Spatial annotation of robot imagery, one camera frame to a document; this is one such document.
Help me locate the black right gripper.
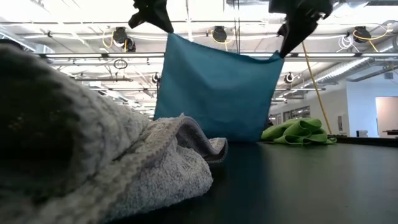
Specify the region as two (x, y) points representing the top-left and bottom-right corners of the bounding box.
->
(269, 0), (333, 59)

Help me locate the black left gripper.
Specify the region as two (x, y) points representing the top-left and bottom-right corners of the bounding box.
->
(128, 0), (175, 34)

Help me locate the light blue microfiber towel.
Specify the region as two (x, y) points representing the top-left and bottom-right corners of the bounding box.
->
(154, 32), (285, 143)

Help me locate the grey microfiber towel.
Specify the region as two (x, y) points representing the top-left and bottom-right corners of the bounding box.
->
(0, 39), (229, 224)

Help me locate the silver ventilation duct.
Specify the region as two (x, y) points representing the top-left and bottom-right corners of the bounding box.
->
(292, 55), (398, 86)

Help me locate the black hanging cable loop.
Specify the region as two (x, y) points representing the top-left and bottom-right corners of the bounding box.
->
(113, 58), (128, 70)

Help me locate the black table frame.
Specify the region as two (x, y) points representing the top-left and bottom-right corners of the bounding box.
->
(334, 136), (398, 147)

